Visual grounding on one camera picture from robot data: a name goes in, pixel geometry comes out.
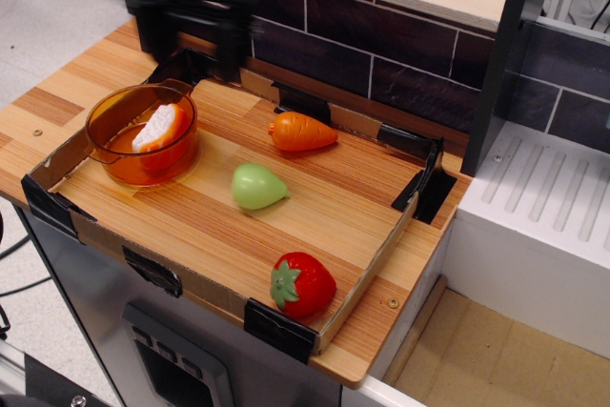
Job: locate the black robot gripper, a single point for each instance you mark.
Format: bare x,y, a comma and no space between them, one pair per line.
227,23

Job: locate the salmon sushi toy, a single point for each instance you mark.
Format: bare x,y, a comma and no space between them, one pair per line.
165,126

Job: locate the orange transparent plastic pot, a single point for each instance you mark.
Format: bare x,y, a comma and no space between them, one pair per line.
114,122

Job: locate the cardboard fence with black tape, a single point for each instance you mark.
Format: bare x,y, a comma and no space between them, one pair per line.
371,212

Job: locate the orange toy carrot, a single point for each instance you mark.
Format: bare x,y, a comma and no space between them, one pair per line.
297,132

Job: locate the green toy pear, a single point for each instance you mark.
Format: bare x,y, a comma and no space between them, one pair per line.
255,187

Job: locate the red toy strawberry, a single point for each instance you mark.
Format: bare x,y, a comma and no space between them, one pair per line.
301,285

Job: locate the grey toy oven front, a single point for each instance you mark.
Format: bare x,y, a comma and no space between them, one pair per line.
180,372

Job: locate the white toy sink drainboard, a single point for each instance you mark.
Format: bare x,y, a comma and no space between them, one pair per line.
530,239

